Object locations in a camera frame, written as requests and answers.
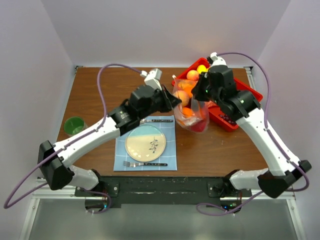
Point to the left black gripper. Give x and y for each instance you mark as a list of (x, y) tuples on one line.
[(166, 107)]

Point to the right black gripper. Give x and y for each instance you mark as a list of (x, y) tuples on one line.
[(196, 91)]

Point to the orange fruit back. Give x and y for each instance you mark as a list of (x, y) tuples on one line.
[(187, 112)]

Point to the orange fruit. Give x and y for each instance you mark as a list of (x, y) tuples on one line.
[(186, 84), (187, 112)]

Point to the clear zip top bag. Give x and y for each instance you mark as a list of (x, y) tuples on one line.
[(199, 107)]

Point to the red apple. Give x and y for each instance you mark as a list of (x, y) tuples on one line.
[(199, 127)]

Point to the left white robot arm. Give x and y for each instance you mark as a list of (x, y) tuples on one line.
[(57, 160)]

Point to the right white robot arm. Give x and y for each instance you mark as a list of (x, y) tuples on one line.
[(283, 167)]

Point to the yellow bell pepper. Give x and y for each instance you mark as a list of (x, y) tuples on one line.
[(202, 69)]

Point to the lower purple grape bunch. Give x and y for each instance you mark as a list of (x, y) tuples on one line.
[(227, 119)]

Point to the metal spoon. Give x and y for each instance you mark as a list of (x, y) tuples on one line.
[(143, 121)]

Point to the cream and teal plate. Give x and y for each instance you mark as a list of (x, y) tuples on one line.
[(145, 143)]

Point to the blue checked placemat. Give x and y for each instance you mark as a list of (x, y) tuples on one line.
[(169, 156)]

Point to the metal fork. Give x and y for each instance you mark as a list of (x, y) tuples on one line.
[(141, 164)]

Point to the green floral mug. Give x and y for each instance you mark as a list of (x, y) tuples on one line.
[(74, 125)]

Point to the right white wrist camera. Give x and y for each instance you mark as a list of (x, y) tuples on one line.
[(215, 60)]

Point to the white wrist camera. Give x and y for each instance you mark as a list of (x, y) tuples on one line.
[(215, 60), (152, 78)]

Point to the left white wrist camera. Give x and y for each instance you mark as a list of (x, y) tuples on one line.
[(152, 78)]

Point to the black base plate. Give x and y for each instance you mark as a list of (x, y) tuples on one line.
[(168, 190)]

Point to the aluminium frame rail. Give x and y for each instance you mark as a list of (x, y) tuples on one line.
[(56, 160)]

